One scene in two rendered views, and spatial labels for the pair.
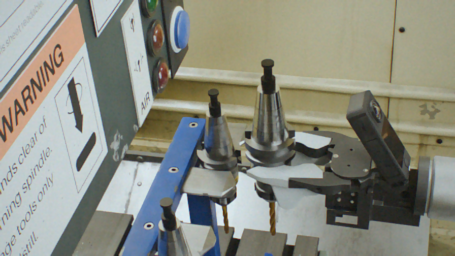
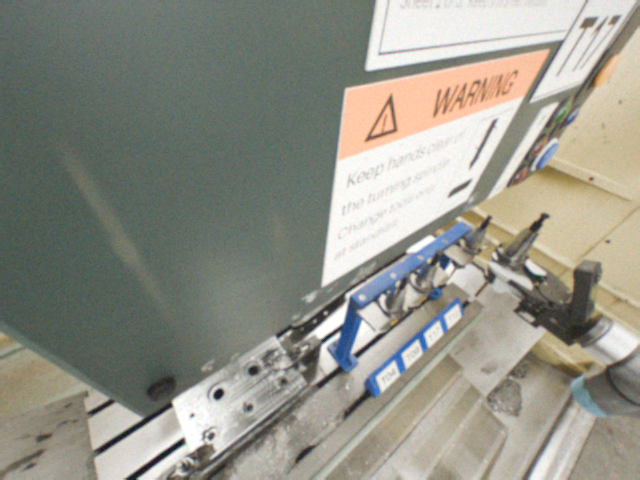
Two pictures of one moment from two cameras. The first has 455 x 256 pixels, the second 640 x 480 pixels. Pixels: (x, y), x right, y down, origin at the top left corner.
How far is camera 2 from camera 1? 25 cm
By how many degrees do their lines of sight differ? 26
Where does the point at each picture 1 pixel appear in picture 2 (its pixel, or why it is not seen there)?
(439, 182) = (610, 337)
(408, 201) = (574, 331)
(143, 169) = not seen: hidden behind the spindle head
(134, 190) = not seen: hidden behind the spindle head
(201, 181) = (455, 253)
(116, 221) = not seen: hidden behind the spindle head
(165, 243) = (426, 269)
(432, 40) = (623, 256)
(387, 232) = (517, 324)
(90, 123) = (476, 169)
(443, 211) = (598, 352)
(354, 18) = (581, 222)
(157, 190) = (432, 245)
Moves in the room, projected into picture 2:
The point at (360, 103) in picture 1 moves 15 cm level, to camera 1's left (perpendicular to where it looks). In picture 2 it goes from (592, 266) to (501, 229)
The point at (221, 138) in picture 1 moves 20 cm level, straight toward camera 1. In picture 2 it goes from (477, 239) to (457, 288)
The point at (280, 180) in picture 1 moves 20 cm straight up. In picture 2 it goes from (504, 276) to (575, 198)
